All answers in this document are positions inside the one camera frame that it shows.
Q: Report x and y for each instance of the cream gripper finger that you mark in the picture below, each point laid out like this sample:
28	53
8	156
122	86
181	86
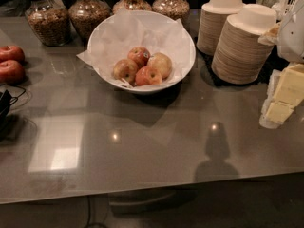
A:
270	37
284	94

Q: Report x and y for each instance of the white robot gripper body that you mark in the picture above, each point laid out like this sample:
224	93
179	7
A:
293	38

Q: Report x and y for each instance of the yellowish apple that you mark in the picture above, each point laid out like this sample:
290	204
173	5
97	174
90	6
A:
162	63

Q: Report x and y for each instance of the front red apple in bowl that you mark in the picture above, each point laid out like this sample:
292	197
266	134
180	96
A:
148	76

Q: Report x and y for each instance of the white ceramic bowl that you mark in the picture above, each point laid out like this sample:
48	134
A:
142	88

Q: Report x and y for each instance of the red apple with sticker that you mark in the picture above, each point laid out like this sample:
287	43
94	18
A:
140	55

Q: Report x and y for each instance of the front left apple in bowl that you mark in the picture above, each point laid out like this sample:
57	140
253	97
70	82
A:
125	69

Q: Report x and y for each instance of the white paper bowl liner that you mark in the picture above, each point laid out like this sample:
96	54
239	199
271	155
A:
126	35

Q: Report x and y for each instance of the lower red apple on table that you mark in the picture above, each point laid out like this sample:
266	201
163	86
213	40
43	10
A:
11	72

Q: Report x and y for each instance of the red apple on table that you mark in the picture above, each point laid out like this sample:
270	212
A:
11	72
11	53

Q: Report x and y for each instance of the upper red apple on table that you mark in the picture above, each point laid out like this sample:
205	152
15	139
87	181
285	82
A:
11	53

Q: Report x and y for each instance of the front stack of paper bowls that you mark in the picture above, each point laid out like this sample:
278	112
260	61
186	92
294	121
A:
239	56

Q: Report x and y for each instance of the stack of paper bowls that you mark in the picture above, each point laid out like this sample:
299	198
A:
212	19
239	56

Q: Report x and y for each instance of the rear stack of paper bowls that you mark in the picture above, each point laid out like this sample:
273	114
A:
212	19

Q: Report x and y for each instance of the glass cereal jar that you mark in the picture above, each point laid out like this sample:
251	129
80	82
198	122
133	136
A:
49	21
131	5
86	15
174	9

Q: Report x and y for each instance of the leftmost glass cereal jar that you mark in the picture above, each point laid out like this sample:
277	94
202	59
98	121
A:
49	21

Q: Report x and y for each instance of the black object with cable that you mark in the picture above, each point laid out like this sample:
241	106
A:
8	98

